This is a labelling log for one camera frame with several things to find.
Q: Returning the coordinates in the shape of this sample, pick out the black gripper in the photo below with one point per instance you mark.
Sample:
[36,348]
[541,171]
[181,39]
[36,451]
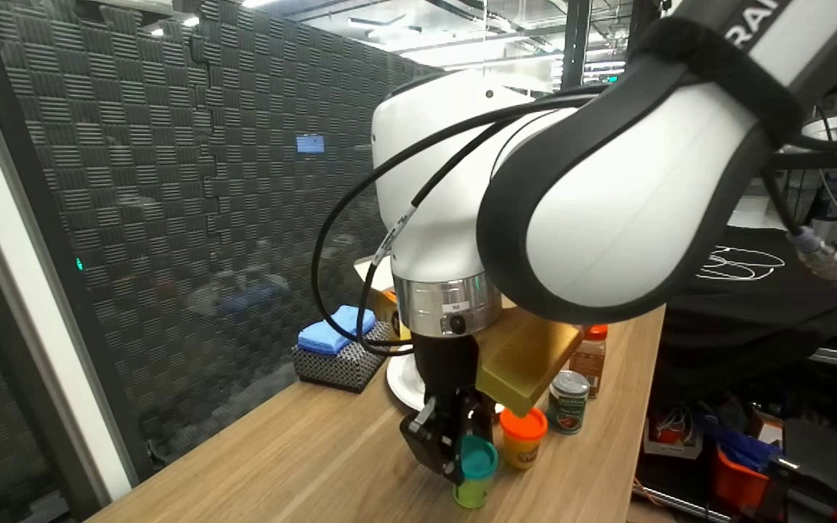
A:
[453,409]

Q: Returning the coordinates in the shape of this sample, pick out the teal lid play-doh can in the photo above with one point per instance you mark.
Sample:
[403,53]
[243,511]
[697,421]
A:
[479,463]

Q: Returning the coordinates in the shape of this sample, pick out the orange lid play-doh can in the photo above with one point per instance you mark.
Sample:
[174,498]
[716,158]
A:
[521,436]

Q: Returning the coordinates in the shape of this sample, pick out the green label tin can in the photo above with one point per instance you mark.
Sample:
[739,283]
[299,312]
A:
[567,398]

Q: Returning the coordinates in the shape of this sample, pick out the red cap spice jar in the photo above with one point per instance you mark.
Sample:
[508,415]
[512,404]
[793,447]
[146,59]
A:
[588,357]

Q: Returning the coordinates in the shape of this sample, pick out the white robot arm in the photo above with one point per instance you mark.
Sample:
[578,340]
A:
[581,209]

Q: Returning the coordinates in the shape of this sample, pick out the white paper plate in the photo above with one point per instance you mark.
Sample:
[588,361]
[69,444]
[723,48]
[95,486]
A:
[405,380]

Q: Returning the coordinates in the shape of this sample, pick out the black mesh box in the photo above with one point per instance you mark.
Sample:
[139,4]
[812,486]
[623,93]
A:
[328,357]

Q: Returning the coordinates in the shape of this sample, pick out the blue sponge cloth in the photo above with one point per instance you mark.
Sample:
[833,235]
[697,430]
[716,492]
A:
[335,329]

